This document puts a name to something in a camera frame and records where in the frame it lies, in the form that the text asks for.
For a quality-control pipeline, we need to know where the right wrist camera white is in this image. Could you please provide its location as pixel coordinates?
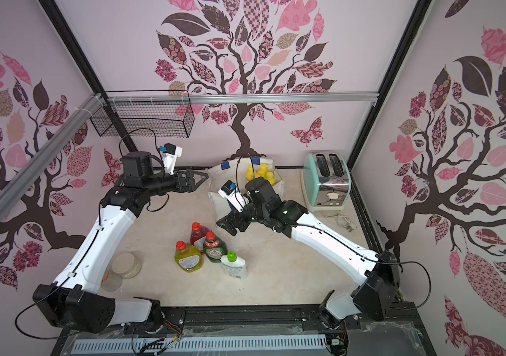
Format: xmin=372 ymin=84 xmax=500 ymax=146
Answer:
xmin=218 ymin=180 xmax=247 ymax=212

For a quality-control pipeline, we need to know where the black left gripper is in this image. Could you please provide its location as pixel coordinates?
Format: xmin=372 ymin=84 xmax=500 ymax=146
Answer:
xmin=143 ymin=168 xmax=208 ymax=197

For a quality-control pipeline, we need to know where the white bottle green cap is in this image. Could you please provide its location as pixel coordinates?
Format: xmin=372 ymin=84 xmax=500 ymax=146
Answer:
xmin=221 ymin=252 xmax=248 ymax=280

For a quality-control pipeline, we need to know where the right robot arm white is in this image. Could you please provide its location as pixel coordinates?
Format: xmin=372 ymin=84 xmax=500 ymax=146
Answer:
xmin=217 ymin=200 xmax=400 ymax=323

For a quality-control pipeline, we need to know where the round beige lid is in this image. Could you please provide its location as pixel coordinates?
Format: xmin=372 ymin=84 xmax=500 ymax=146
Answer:
xmin=111 ymin=252 xmax=142 ymax=279

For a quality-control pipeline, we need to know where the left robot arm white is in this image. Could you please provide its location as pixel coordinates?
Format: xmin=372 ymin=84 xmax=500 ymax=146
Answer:
xmin=33 ymin=169 xmax=208 ymax=334

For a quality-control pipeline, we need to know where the dark green soap bottle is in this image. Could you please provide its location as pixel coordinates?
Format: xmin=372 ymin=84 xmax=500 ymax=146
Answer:
xmin=203 ymin=231 xmax=229 ymax=263

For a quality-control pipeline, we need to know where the white toaster power cable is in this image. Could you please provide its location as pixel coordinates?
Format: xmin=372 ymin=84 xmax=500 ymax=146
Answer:
xmin=321 ymin=208 xmax=358 ymax=233

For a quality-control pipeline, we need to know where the yellow-green soap bottle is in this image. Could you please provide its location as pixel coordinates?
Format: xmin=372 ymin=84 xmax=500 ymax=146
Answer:
xmin=174 ymin=241 xmax=203 ymax=273

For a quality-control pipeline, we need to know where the red liquid soap bottle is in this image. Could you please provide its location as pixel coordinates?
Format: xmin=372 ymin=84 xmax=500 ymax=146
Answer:
xmin=190 ymin=222 xmax=210 ymax=252

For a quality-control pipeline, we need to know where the clear plastic cup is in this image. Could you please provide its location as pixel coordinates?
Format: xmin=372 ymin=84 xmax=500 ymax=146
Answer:
xmin=101 ymin=270 xmax=123 ymax=292

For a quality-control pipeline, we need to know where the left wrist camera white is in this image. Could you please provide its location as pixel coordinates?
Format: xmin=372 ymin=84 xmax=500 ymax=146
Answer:
xmin=159 ymin=143 xmax=183 ymax=175

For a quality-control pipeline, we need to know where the mint chrome toaster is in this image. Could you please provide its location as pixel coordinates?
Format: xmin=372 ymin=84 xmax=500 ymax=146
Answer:
xmin=301 ymin=151 xmax=352 ymax=212

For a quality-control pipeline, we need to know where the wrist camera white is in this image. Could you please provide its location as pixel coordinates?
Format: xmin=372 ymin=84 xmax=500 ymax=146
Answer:
xmin=159 ymin=143 xmax=183 ymax=175
xmin=218 ymin=180 xmax=247 ymax=212

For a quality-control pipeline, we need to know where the aluminium rail back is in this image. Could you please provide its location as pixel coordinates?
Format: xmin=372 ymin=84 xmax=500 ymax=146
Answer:
xmin=108 ymin=91 xmax=379 ymax=105

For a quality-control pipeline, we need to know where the black wire mesh basket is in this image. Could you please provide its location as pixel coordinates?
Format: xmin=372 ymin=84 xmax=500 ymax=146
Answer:
xmin=91 ymin=89 xmax=195 ymax=138

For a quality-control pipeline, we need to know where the white canvas shopping bag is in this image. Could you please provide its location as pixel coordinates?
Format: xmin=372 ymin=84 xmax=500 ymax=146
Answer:
xmin=207 ymin=156 xmax=285 ymax=220

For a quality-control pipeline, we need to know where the aluminium rail left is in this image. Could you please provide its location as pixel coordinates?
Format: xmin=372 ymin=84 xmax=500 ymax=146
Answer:
xmin=0 ymin=93 xmax=103 ymax=223

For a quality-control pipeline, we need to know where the black base frame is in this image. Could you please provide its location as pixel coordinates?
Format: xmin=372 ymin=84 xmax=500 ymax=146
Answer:
xmin=51 ymin=304 xmax=435 ymax=355

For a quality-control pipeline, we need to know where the aluminium rail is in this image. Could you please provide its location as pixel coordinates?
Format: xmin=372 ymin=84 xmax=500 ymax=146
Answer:
xmin=108 ymin=91 xmax=379 ymax=105
xmin=0 ymin=93 xmax=103 ymax=223

